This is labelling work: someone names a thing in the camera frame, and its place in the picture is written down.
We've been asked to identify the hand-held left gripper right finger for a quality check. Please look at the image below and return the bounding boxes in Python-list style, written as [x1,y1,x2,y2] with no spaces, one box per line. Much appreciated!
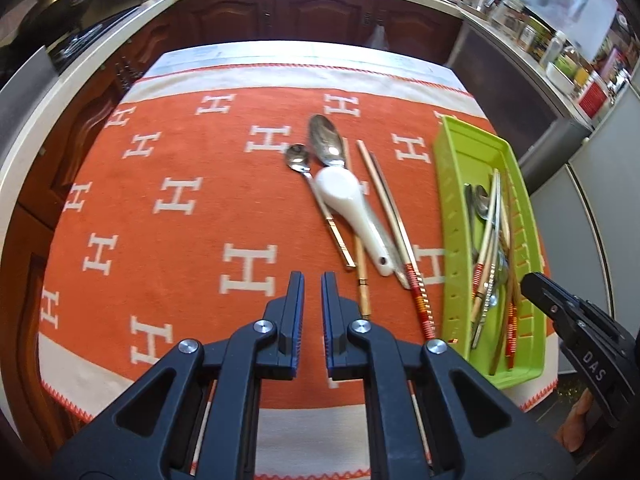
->
[320,271,576,480]

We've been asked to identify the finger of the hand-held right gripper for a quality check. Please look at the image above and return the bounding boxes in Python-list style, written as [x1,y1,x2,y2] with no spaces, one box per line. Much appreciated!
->
[521,272,584,337]

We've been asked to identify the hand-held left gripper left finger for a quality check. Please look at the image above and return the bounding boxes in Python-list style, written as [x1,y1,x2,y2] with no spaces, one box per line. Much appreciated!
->
[50,271,306,480]

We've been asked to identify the bamboo patterned chopstick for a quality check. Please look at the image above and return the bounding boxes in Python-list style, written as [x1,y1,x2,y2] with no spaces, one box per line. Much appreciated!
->
[342,136,372,320]

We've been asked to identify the cream chopstick red striped end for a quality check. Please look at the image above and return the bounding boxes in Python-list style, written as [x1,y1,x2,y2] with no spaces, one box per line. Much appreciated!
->
[500,175,519,371]
[477,172,504,323]

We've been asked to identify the cutlery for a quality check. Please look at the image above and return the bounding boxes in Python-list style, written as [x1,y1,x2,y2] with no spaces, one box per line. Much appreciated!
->
[470,170,501,311]

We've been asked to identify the light chopstick red yellow end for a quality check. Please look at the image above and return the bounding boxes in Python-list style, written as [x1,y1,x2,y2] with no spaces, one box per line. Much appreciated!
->
[355,140,439,341]

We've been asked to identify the white ceramic spoon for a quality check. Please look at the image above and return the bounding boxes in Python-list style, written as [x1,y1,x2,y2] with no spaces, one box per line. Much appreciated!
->
[312,166,396,277]

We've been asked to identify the green plastic tray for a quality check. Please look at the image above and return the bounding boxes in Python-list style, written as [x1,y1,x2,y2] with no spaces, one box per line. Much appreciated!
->
[432,114,546,390]

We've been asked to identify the small spoon gold handle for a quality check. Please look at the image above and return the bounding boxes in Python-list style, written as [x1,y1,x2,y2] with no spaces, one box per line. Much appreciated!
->
[285,144,357,272]

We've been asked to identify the large metal spoon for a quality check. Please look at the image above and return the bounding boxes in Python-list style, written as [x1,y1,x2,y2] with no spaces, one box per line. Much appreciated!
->
[307,114,412,291]

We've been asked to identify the person's right hand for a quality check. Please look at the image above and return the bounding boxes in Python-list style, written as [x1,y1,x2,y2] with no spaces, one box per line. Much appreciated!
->
[559,389,599,457]

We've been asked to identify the grey refrigerator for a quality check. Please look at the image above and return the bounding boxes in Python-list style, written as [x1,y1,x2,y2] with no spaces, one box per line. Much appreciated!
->
[525,85,640,377]

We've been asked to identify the orange printed blanket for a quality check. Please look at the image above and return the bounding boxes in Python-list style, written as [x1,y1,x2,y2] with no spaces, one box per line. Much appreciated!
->
[37,62,559,480]

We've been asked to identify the red label box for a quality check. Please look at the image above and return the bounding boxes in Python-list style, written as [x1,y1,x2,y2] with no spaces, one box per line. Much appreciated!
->
[575,72,614,121]

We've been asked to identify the white rectangular dish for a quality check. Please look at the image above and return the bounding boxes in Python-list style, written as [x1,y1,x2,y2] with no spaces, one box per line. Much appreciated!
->
[542,60,581,97]

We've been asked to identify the light blue table cover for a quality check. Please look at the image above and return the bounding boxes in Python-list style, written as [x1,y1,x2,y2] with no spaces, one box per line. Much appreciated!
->
[142,42,464,92]

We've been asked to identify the dark wooden kitchen cabinets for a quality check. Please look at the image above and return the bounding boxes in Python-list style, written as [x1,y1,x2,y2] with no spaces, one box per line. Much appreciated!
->
[0,0,463,441]

